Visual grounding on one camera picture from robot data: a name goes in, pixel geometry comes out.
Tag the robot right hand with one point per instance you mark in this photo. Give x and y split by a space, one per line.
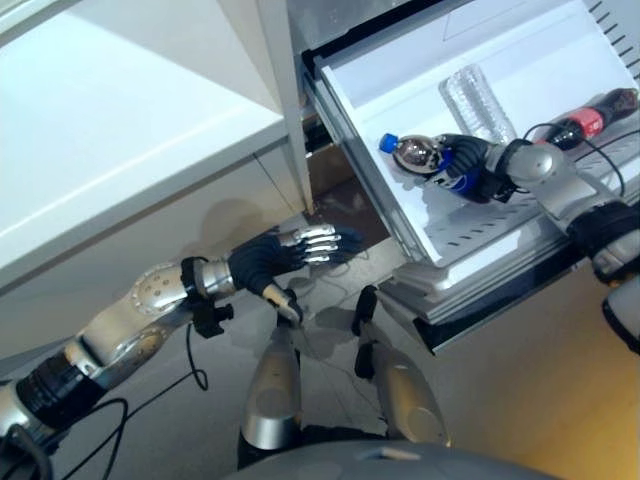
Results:
470 150

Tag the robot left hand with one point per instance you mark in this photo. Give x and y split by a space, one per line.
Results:
255 262

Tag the Pepsi cola bottle blue cap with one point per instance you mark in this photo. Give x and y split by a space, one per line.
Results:
417 152

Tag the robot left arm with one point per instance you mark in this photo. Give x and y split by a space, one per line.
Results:
150 295

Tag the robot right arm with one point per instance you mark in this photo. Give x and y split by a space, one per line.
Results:
542 167

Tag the white refrigerator drawer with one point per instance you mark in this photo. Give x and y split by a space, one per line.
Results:
400 100

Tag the silver grey refrigerator drawer front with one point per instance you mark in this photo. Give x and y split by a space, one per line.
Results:
480 300

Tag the silver refrigerator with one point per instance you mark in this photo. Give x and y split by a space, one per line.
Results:
295 75

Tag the clear plastic water bottle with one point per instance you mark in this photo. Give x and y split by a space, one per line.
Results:
475 105

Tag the robot left leg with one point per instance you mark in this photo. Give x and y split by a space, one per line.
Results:
275 380

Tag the robot leg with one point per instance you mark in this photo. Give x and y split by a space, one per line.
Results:
405 390
275 380

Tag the Coca-Cola bottle red label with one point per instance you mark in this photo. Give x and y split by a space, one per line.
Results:
590 120

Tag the white cabinet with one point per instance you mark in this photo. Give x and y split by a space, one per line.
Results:
100 150

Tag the robot right leg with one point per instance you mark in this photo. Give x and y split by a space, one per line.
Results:
405 390

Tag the robot grey torso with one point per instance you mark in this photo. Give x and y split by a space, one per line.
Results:
400 462

